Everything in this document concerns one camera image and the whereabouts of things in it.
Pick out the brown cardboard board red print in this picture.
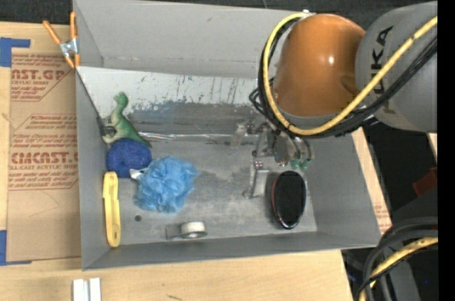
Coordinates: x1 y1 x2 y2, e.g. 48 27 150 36
0 21 394 267

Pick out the green toy dinosaur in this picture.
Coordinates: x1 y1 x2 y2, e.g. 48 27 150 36
100 91 153 149

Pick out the light blue mesh bath puff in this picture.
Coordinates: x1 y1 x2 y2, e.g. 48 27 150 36
129 155 200 213

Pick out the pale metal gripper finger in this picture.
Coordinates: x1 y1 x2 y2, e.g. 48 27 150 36
242 160 270 200
230 121 252 147

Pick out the yellow flat plastic tool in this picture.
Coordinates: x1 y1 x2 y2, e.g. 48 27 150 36
102 171 122 248

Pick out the dark blue round sponge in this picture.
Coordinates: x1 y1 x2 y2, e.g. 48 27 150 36
105 137 154 179

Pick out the grey metal bin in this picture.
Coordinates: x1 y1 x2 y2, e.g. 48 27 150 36
72 0 383 272

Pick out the black oval brush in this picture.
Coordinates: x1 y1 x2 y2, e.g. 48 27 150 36
270 169 308 231

